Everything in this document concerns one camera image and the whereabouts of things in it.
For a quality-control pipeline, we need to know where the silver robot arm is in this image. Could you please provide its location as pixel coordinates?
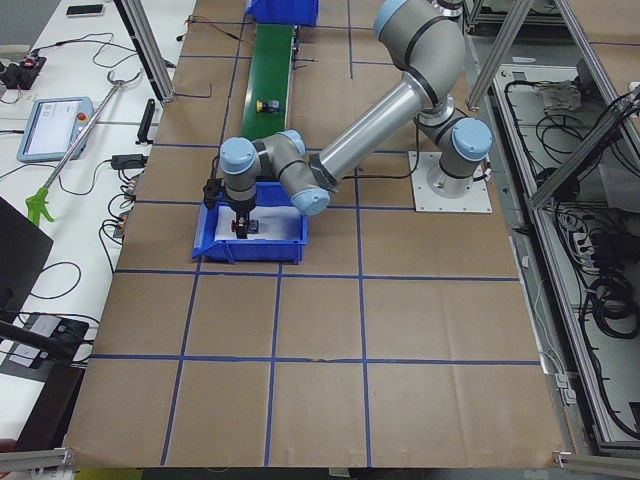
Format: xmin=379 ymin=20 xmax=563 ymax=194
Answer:
xmin=219 ymin=1 xmax=492 ymax=239

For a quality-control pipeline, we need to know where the yellow push button switch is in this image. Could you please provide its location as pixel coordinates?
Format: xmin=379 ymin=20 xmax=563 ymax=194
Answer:
xmin=256 ymin=100 xmax=280 ymax=114

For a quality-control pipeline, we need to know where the left blue plastic bin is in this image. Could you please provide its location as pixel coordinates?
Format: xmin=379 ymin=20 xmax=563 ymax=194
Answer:
xmin=245 ymin=0 xmax=319 ymax=26

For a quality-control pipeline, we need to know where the green conveyor belt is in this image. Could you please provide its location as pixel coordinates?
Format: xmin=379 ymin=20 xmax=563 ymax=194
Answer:
xmin=240 ymin=24 xmax=295 ymax=140

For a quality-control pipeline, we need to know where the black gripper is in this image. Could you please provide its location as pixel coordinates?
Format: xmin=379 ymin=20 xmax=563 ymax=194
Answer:
xmin=226 ymin=187 xmax=257 ymax=238

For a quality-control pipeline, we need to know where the aluminium frame post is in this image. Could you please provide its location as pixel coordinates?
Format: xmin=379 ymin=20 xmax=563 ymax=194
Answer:
xmin=114 ymin=0 xmax=175 ymax=104

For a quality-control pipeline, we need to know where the long reacher grabber tool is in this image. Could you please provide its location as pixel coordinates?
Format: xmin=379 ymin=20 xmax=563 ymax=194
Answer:
xmin=25 ymin=69 xmax=143 ymax=227

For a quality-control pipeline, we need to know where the black flat bar tool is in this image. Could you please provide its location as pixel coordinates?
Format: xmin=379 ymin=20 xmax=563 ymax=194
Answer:
xmin=136 ymin=98 xmax=156 ymax=145

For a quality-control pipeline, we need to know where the black smartphone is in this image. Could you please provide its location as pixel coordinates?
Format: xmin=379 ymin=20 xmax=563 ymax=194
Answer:
xmin=65 ymin=3 xmax=105 ymax=17

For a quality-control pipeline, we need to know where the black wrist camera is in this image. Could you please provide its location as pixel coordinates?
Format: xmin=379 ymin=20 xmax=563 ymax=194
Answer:
xmin=203 ymin=178 xmax=226 ymax=210

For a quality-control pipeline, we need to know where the blue plastic bin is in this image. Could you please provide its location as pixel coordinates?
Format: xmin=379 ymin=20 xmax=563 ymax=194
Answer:
xmin=245 ymin=0 xmax=319 ymax=26
xmin=192 ymin=182 xmax=308 ymax=264

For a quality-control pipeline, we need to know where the black power adapter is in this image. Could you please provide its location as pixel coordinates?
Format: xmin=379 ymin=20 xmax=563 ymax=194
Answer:
xmin=110 ymin=154 xmax=148 ymax=170

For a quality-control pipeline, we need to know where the red push button switch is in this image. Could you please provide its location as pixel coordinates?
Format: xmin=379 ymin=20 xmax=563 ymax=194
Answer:
xmin=231 ymin=220 xmax=259 ymax=238

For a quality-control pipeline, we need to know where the right blue plastic bin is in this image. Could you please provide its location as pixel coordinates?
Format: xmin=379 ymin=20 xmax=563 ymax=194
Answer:
xmin=192 ymin=182 xmax=308 ymax=264

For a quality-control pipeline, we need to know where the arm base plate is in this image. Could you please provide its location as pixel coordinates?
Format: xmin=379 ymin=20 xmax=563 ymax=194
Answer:
xmin=407 ymin=151 xmax=492 ymax=214

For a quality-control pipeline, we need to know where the blue teach pendant tablet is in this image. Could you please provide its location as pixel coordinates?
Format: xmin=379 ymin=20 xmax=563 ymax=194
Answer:
xmin=16 ymin=97 xmax=94 ymax=163

